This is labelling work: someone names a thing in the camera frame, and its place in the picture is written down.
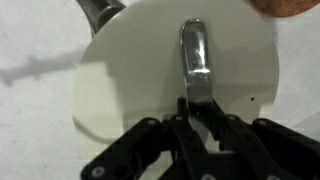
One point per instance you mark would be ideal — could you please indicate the white pot lid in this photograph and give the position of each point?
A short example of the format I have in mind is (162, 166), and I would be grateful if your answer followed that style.
(133, 66)

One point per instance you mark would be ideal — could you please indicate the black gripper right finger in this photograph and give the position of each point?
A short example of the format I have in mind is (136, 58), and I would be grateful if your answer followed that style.
(266, 143)

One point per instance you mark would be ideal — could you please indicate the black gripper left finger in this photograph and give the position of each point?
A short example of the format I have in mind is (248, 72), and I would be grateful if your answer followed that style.
(133, 146)

